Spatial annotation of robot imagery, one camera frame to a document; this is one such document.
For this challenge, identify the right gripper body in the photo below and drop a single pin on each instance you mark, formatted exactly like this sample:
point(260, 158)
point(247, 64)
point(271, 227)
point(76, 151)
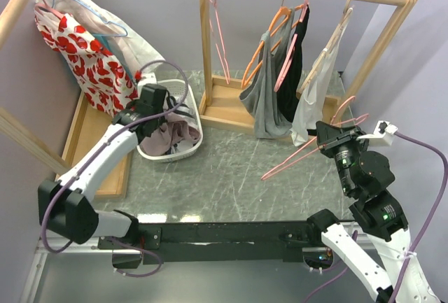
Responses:
point(347, 150)

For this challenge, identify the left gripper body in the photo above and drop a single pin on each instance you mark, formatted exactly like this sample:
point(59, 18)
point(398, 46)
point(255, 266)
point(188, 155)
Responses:
point(160, 121)

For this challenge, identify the mauve pink tank top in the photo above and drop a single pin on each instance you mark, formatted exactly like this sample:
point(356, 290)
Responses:
point(157, 144)

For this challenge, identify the white navy tank top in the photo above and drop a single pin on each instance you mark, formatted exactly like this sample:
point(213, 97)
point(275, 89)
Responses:
point(182, 129)

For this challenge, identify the grey tank top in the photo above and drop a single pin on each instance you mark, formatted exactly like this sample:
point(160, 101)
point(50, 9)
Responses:
point(258, 95)

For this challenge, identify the thin pink wire hanger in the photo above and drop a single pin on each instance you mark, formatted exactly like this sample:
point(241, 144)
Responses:
point(219, 42)

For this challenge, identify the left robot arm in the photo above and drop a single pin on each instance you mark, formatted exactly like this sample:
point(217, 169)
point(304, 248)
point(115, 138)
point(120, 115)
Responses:
point(64, 205)

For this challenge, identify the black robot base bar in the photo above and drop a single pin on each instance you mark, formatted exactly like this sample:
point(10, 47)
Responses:
point(231, 241)

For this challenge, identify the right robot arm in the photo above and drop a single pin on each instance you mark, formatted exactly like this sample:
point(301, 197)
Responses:
point(365, 176)

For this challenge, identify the white sheer tank top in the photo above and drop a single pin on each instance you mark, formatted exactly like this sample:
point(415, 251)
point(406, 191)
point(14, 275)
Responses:
point(310, 106)

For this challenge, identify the black tank top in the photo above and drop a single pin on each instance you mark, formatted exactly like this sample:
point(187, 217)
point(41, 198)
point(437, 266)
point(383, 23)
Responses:
point(287, 100)

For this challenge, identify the pink plastic hanger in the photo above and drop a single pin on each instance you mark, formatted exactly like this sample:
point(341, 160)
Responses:
point(289, 55)

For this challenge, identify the beige wooden hanger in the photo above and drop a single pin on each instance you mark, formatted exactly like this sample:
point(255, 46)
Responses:
point(336, 36)

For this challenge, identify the white plastic laundry basket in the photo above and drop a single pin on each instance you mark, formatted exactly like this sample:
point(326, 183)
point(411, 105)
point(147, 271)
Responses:
point(175, 90)

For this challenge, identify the left wooden clothes rack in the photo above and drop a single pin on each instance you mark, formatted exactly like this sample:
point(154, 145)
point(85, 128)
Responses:
point(43, 115)

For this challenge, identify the red floral white garment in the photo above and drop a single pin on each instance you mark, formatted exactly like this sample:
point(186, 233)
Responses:
point(99, 73)

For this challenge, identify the white pale pink garment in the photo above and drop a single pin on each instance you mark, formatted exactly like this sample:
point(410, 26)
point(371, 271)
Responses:
point(130, 48)

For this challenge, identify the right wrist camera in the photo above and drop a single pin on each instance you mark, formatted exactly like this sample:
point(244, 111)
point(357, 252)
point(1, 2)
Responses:
point(382, 135)

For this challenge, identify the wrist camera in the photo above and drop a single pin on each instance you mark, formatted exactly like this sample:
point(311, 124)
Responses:
point(382, 135)
point(143, 78)

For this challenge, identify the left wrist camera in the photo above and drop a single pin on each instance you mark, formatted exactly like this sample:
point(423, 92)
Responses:
point(143, 78)

